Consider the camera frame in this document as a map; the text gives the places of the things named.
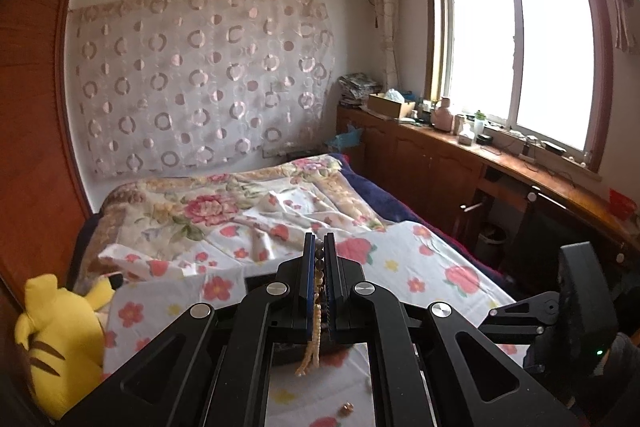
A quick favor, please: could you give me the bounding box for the pink kettle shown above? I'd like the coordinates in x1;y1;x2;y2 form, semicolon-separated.
431;97;453;132

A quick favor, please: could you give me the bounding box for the bead bracelet with beige tassel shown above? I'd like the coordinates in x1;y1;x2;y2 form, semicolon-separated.
295;242;332;378

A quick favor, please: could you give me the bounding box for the dark trash bin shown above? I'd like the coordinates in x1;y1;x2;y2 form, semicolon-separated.
475;224;507;265

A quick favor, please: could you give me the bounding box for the dark chair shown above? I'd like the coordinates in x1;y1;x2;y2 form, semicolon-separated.
500;187;591;298

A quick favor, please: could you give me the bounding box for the wooden framed window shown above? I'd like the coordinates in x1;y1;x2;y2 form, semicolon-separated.
425;0;613;172

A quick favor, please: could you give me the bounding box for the brown wooden wardrobe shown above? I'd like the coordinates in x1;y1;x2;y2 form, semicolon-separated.
0;0;93;308

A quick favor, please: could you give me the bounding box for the floral blanket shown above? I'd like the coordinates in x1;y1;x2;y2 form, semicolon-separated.
75;155;388;293

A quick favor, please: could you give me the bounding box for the dark blue blanket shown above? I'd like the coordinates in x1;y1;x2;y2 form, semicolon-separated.
327;152;521;298

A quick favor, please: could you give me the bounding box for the long wooden cabinet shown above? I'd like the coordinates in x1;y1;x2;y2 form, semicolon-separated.
336;104;640;268

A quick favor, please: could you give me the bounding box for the stack of magazines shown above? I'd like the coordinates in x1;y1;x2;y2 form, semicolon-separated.
338;72;382;105

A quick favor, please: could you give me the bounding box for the yellow plush toy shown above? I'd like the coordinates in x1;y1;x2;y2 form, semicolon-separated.
14;274;126;420

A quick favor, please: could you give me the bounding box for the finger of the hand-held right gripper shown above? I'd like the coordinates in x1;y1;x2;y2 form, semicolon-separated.
487;291;562;319
479;317;558;344

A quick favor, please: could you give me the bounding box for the light blue bag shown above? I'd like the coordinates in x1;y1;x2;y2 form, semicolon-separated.
327;125;362;152

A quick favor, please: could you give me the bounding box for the cardboard box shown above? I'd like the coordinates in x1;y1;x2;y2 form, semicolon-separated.
367;93;416;120

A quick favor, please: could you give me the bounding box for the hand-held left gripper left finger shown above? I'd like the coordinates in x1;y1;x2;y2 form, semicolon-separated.
60;232;317;427

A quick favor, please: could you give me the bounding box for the circle patterned wall curtain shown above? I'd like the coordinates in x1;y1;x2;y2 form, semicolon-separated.
67;0;335;180

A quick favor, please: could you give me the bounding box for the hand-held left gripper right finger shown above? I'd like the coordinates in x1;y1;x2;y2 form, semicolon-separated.
324;232;571;427

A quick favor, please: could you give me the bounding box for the red paper bag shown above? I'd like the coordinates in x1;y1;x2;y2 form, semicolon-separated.
609;188;636;220

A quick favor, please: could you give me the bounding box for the strawberry printed bed sheet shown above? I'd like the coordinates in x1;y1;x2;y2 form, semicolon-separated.
97;184;521;427

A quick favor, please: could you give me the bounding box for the patterned window curtain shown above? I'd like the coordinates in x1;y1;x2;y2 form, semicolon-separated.
599;0;640;52
370;0;406;90

